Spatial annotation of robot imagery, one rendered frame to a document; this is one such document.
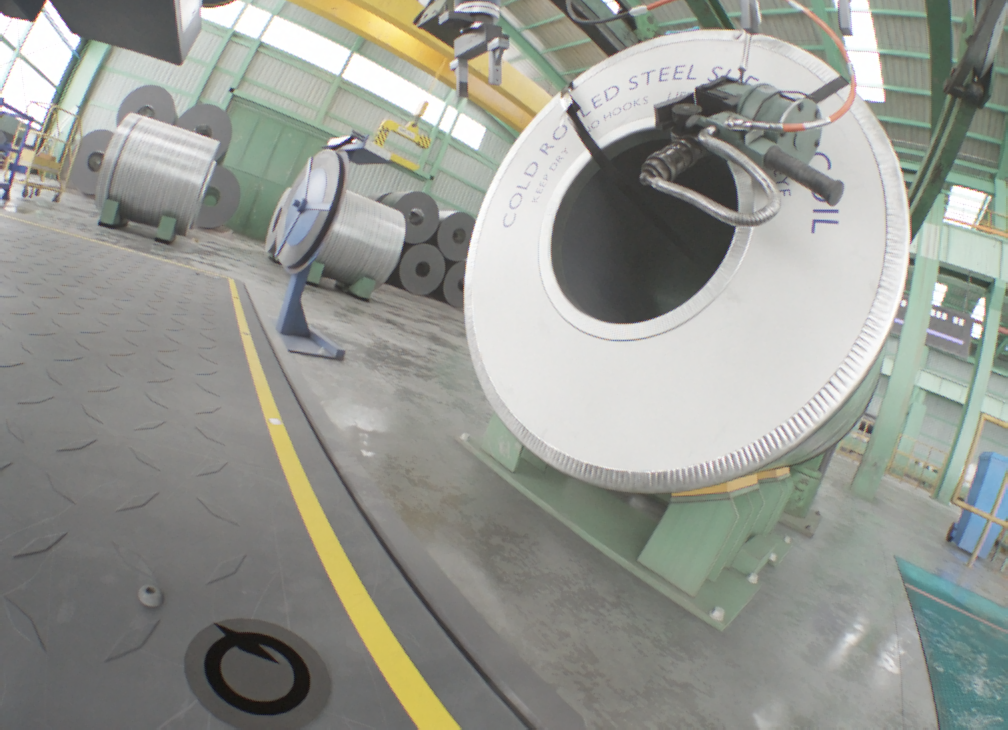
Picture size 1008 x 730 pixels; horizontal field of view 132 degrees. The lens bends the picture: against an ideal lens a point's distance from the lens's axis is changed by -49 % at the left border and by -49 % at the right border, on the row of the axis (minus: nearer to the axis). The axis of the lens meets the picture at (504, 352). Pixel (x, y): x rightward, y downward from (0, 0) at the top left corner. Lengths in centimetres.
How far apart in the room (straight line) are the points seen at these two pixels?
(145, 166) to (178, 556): 525
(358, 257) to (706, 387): 516
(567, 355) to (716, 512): 50
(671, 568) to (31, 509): 107
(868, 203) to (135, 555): 95
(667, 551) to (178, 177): 524
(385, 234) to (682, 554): 527
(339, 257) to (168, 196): 228
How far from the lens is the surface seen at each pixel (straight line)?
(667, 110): 92
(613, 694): 73
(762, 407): 79
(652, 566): 110
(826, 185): 69
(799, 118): 83
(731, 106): 84
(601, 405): 93
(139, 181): 538
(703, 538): 104
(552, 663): 73
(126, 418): 27
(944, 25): 428
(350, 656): 15
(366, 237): 565
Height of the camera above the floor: 47
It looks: 5 degrees down
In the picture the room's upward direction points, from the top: 20 degrees clockwise
